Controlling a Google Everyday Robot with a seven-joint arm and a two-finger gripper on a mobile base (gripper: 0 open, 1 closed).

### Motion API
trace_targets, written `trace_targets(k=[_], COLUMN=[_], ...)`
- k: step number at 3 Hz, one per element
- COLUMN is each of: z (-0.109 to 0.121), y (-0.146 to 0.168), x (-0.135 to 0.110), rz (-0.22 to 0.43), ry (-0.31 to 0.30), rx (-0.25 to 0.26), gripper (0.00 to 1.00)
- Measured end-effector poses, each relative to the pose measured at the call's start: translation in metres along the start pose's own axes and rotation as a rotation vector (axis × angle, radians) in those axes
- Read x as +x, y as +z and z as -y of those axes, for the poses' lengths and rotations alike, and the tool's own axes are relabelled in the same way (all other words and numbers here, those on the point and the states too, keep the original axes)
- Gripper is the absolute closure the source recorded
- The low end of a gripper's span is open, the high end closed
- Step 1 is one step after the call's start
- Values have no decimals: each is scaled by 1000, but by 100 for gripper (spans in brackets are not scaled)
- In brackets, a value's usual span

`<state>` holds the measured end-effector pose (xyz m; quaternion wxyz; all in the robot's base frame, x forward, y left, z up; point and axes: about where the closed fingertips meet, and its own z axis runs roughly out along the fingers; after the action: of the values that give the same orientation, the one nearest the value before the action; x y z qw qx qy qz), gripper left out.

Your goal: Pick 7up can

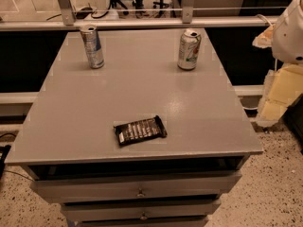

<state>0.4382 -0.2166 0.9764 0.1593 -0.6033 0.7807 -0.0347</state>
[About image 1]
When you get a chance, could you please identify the middle grey drawer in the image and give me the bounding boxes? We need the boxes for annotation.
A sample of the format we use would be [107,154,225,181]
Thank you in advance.
[62,200,221,221]

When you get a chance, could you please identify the grey drawer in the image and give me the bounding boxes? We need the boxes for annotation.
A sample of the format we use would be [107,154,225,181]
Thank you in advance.
[30,170,241,203]
[79,216,208,227]
[62,200,221,221]

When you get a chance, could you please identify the black snack bar wrapper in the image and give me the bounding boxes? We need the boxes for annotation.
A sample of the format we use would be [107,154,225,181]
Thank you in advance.
[114,115,168,147]

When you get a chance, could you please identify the top grey drawer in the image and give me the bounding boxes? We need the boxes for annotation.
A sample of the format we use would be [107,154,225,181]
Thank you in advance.
[30,170,241,203]

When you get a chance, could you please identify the metal guard rail frame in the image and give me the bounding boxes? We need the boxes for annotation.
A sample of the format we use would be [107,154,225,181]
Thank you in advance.
[0,0,303,32]

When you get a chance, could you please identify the green white 7up can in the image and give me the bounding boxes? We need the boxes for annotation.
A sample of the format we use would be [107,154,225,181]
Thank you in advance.
[177,28,202,70]

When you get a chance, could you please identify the blue silver energy drink can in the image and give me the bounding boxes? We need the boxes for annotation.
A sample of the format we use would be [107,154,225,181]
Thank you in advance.
[80,25,104,69]

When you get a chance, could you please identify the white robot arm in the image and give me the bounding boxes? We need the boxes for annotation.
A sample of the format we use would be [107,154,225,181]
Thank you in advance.
[272,0,303,64]

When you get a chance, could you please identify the grey drawer cabinet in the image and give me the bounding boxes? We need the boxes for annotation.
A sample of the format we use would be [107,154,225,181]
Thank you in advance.
[4,27,264,227]

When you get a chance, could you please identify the black cable on floor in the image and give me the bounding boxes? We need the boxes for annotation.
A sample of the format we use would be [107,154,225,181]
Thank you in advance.
[0,132,13,178]

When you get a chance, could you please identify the yellow foam padding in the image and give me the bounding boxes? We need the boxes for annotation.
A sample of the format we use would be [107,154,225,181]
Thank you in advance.
[256,63,303,128]

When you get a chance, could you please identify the bottom grey drawer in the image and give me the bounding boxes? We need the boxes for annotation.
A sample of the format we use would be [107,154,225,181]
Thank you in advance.
[79,216,208,227]

